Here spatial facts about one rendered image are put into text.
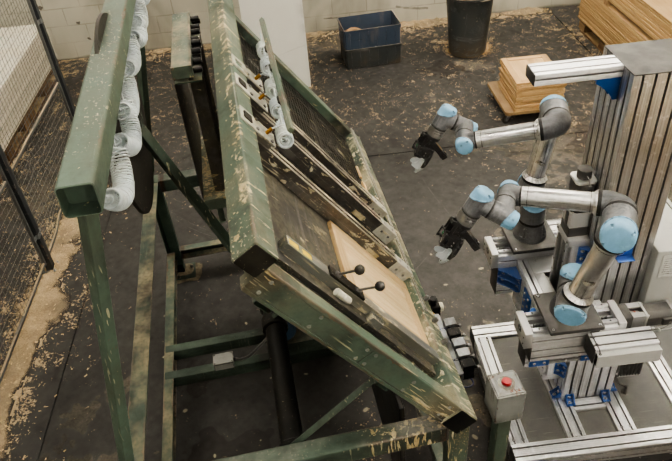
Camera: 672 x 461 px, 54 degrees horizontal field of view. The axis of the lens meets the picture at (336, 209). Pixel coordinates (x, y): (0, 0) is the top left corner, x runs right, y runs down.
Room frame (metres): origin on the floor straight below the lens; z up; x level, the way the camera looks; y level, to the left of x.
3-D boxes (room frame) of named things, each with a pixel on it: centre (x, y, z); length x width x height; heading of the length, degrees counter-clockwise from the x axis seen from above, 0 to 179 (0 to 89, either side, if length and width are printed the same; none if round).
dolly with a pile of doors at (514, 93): (5.27, -1.80, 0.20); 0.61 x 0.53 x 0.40; 2
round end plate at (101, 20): (2.36, 0.77, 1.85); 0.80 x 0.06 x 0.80; 7
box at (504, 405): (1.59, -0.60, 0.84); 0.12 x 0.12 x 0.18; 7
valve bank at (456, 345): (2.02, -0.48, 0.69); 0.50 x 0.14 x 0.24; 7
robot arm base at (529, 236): (2.33, -0.90, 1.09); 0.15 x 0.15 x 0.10
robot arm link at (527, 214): (2.34, -0.90, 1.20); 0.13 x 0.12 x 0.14; 168
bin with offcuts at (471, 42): (6.55, -1.57, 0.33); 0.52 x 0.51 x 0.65; 2
